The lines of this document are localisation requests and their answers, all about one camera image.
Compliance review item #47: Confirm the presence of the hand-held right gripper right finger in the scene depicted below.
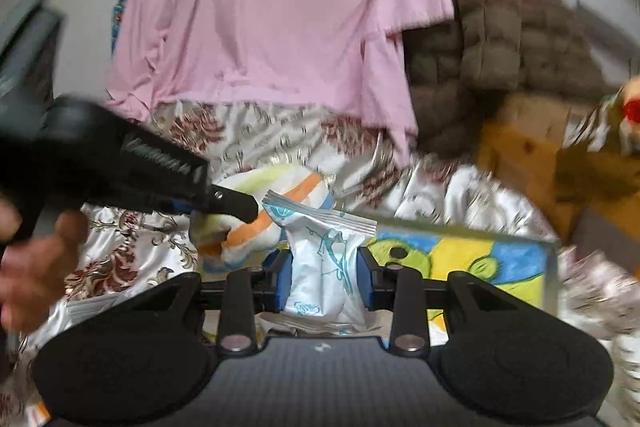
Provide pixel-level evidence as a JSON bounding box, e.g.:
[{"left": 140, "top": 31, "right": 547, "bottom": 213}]
[{"left": 357, "top": 248, "right": 507, "bottom": 354}]

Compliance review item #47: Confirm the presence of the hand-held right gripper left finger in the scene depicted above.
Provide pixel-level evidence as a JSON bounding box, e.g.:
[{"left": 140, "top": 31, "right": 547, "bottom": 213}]
[{"left": 120, "top": 251, "right": 294, "bottom": 355}]

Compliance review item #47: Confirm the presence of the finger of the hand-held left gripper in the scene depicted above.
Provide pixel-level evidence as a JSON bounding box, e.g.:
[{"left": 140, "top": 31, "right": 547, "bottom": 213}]
[{"left": 202, "top": 183, "right": 261, "bottom": 224}]

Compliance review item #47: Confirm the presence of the striped sock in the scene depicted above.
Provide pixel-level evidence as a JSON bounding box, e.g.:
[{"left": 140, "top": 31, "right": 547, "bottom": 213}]
[{"left": 189, "top": 164, "right": 337, "bottom": 270}]

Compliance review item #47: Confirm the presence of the white blue-print packet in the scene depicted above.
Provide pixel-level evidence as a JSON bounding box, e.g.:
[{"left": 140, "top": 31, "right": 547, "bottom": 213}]
[{"left": 262, "top": 189, "right": 382, "bottom": 337}]

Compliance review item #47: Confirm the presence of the person's left hand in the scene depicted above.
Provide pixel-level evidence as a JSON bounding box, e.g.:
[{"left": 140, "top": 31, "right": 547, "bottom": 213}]
[{"left": 0, "top": 198, "right": 90, "bottom": 334}]

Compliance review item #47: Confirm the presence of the floral satin blanket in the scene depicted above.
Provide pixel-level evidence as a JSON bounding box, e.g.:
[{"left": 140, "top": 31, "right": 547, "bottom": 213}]
[{"left": 0, "top": 99, "right": 640, "bottom": 427}]

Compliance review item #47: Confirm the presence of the grey box with colourful drawing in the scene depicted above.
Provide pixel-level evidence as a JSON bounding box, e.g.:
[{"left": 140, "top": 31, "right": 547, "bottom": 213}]
[{"left": 367, "top": 216, "right": 560, "bottom": 333}]

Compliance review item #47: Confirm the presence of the pink cloth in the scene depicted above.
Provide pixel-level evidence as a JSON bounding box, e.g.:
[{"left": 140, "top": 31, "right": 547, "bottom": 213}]
[{"left": 104, "top": 0, "right": 457, "bottom": 168}]

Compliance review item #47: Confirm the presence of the cardboard box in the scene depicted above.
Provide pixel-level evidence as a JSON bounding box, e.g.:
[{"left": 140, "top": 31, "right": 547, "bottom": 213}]
[{"left": 492, "top": 93, "right": 603, "bottom": 142}]

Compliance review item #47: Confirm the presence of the olive puffer jacket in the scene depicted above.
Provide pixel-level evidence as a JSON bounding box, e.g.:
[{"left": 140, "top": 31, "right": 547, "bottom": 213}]
[{"left": 401, "top": 0, "right": 613, "bottom": 158}]

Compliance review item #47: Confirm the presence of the stuffed toy with red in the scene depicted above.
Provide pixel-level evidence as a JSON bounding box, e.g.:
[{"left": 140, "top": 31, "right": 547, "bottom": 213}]
[{"left": 567, "top": 77, "right": 640, "bottom": 152}]

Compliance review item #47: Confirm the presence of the wooden bed frame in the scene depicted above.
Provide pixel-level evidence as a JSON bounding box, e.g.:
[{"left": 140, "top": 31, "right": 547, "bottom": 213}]
[{"left": 477, "top": 119, "right": 640, "bottom": 240}]

